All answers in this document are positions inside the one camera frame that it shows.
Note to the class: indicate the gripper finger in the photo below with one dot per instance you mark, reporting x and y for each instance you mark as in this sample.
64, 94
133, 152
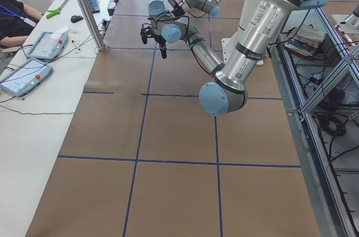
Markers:
163, 50

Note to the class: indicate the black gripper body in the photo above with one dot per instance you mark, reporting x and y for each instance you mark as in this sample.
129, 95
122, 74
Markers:
160, 40

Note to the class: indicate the grey computer mouse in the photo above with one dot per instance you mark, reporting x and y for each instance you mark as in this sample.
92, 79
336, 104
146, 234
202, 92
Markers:
76, 18

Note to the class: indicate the brown paper table cover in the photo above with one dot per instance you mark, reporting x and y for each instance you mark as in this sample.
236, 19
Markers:
141, 157

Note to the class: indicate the teach pendant with red button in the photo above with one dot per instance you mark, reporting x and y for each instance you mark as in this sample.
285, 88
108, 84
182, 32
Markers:
48, 46

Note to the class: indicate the stack of books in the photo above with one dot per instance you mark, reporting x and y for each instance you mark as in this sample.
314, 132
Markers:
304, 40

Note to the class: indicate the seated person in black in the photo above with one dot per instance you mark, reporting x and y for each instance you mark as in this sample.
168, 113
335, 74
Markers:
17, 22

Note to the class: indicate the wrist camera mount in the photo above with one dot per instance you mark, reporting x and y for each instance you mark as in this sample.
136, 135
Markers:
177, 8

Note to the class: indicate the green handled tool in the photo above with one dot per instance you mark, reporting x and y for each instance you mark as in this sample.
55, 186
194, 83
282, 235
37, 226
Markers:
52, 13

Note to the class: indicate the aluminium frame post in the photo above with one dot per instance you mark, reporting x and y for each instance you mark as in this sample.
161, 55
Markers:
90, 20

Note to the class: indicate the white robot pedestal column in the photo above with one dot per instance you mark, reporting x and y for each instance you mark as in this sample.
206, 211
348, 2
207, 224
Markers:
228, 44

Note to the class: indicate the aluminium frame rack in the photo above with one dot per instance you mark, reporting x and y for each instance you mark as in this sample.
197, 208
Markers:
321, 95

